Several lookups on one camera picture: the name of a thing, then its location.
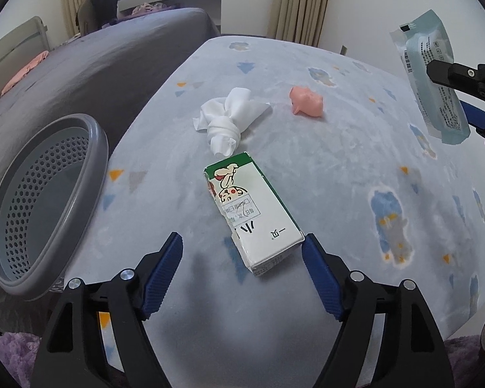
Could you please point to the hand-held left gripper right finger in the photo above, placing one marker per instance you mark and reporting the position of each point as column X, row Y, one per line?
column 321, row 277

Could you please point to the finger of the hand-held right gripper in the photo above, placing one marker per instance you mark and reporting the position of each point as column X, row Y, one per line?
column 479, row 119
column 464, row 74

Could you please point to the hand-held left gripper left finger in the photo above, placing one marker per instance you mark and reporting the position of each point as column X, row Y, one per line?
column 161, row 275

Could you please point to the light blue wet wipe packet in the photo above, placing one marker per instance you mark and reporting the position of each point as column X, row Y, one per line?
column 428, row 44

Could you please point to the green and white carton box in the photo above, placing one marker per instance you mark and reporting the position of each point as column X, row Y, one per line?
column 258, row 218

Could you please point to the grey perforated plastic basket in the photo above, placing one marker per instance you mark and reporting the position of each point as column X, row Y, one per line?
column 99, row 145

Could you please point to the light blue printed blanket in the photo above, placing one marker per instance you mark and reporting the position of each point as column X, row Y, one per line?
column 347, row 149

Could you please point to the crumpled pink paper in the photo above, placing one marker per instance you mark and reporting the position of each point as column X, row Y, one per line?
column 307, row 103

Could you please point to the knotted white cloth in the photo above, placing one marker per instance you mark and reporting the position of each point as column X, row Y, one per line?
column 226, row 125

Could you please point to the beige curtain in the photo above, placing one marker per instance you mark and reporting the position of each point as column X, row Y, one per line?
column 303, row 4
column 74, row 0

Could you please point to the bed with grey sheet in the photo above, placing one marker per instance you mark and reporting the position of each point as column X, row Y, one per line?
column 105, row 68

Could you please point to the pink cloth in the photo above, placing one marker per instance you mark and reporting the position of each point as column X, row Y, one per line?
column 24, row 70

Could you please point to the pile of pink clothes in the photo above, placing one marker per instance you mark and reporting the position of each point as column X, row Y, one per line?
column 149, row 9

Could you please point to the brown chair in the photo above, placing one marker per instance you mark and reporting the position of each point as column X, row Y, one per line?
column 84, row 18

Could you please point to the grey upholstered headboard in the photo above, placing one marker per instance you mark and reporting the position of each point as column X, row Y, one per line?
column 8, row 48

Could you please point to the black garment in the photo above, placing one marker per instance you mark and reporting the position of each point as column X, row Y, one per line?
column 105, row 6

